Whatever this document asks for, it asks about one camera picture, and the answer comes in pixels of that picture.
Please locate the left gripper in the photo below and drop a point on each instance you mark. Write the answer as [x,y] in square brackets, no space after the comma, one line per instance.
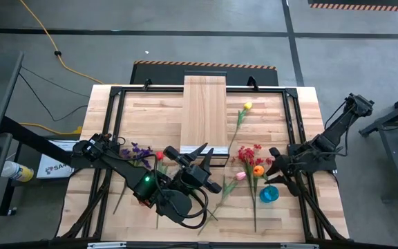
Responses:
[199,176]

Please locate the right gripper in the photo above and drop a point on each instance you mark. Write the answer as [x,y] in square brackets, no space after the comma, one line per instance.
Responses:
[295,164]

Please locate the orange artificial tulip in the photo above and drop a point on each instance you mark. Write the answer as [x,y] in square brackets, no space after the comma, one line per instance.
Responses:
[258,170]

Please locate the pink artificial tulip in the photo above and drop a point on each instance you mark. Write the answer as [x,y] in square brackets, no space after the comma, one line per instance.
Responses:
[240,176]

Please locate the red artificial tulip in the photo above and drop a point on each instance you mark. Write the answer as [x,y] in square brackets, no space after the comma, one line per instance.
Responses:
[159,156]

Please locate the purple artificial flower sprig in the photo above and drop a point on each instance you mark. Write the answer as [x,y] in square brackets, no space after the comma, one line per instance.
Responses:
[137,149]

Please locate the yellow artificial tulip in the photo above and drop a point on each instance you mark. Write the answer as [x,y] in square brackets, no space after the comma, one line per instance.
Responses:
[247,105]

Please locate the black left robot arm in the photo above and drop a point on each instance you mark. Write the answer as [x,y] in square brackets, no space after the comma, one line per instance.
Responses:
[130,171]

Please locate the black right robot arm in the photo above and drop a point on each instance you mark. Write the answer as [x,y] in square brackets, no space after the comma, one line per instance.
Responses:
[333,133]

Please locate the blue glass vase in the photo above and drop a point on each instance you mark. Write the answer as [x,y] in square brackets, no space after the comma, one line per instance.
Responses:
[269,195]

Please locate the red blossom flower sprig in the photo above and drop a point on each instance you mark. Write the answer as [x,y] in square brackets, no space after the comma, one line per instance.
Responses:
[249,154]

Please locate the red glass vase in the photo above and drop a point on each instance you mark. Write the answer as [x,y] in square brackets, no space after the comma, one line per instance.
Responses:
[143,204]

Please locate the black table clamp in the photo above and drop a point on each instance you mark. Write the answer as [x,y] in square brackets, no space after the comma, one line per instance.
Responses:
[252,83]
[147,83]

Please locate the black hazard-striped floor mat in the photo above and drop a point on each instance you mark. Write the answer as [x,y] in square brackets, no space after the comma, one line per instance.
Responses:
[164,74]
[365,7]

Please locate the white printed cardboard box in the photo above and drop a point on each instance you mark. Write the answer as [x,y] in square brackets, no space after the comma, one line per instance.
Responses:
[52,169]

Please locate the white and yellow bottle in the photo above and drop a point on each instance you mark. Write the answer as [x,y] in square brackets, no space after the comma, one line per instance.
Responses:
[19,172]

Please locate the black metal frame shelf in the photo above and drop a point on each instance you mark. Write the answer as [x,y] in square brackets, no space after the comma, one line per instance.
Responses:
[204,114]

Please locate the silver metal bracket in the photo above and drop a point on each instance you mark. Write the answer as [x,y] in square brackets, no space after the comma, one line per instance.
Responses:
[299,246]
[107,245]

